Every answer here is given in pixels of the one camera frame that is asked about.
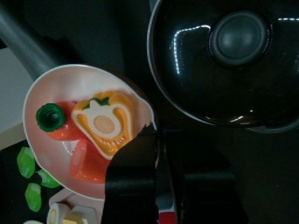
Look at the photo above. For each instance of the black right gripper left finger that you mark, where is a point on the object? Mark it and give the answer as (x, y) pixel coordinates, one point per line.
(130, 180)

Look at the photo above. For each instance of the white toy egg half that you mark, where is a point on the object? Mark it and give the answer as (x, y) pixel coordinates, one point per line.
(58, 213)

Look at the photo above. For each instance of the white round plate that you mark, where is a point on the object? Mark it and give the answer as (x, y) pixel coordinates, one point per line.
(62, 81)

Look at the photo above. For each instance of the pale rectangular tray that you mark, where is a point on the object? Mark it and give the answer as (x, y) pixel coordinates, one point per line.
(83, 204)

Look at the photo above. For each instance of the orange toy carrot piece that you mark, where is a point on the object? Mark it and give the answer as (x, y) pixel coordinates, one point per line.
(90, 166)

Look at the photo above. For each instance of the green toy leaf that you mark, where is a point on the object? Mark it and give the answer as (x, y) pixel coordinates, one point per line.
(49, 179)
(26, 162)
(33, 197)

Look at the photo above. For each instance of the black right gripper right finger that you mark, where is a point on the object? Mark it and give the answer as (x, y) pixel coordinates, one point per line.
(202, 186)

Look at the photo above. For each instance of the small yellow toy food piece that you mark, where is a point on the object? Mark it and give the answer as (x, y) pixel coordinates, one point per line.
(75, 219)

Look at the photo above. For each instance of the gray toy pot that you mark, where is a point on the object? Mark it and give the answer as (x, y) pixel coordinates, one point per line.
(281, 128)

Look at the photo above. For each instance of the black round lid with knob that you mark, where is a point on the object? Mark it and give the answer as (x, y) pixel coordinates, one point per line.
(194, 87)

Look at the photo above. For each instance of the yellow toy pepper half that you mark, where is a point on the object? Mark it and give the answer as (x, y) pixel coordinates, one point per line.
(87, 128)

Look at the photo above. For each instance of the orange toy tomato green stem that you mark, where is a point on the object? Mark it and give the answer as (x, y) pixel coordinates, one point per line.
(69, 131)

